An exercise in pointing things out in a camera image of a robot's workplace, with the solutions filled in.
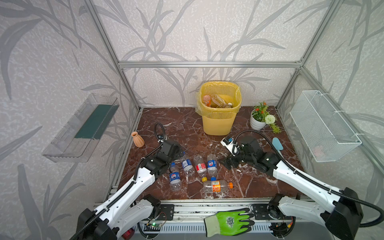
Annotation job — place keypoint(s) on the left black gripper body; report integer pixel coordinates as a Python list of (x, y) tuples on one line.
[(178, 153)]

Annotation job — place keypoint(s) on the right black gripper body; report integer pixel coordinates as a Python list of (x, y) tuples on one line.
[(235, 159)]

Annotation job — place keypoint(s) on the yellow red label bottle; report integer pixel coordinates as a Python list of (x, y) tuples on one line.
[(218, 101)]

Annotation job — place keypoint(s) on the orange cap white bottle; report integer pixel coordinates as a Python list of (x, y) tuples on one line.
[(207, 100)]

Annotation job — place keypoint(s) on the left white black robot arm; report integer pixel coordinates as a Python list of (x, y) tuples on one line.
[(111, 219)]

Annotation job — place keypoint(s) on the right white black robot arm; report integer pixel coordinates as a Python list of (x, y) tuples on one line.
[(329, 207)]

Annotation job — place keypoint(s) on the yellow ribbed waste bin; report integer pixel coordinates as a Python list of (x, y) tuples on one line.
[(217, 127)]

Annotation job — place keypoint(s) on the yellow plastic bin liner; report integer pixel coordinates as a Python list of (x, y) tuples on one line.
[(228, 91)]

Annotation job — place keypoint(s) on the pepsi bottle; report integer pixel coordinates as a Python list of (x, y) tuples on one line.
[(212, 166), (187, 165), (174, 177)]

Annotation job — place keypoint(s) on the clear bottle red label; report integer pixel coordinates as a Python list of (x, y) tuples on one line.
[(200, 166)]

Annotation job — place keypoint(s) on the small peach ribbed vase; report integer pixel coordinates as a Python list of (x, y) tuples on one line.
[(137, 140)]

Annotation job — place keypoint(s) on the pepsi bottle far left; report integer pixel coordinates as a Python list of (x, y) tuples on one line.
[(174, 177)]

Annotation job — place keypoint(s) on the white pot with flowers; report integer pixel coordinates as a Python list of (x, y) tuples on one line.
[(260, 117)]

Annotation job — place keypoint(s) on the pepsi bottle middle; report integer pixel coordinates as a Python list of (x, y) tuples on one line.
[(212, 166)]

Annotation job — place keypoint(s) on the orange label bottle front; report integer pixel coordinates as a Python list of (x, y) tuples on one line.
[(217, 186)]

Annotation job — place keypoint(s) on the green and black work glove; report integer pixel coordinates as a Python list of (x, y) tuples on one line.
[(229, 223)]

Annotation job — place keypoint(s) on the green circuit board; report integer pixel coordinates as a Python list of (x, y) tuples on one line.
[(153, 227)]

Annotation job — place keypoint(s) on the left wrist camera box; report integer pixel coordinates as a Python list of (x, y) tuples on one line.
[(161, 138)]

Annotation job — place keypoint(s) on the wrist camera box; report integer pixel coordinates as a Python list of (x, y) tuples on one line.
[(231, 145), (161, 138)]

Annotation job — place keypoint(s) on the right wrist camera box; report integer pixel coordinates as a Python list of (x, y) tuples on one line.
[(231, 145)]

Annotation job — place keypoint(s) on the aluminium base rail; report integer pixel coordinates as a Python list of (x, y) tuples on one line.
[(194, 211)]

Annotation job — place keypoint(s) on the white wire mesh basket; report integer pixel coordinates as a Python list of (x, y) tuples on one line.
[(325, 131)]

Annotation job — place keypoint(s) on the clear acrylic wall shelf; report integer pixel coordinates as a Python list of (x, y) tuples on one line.
[(78, 139)]

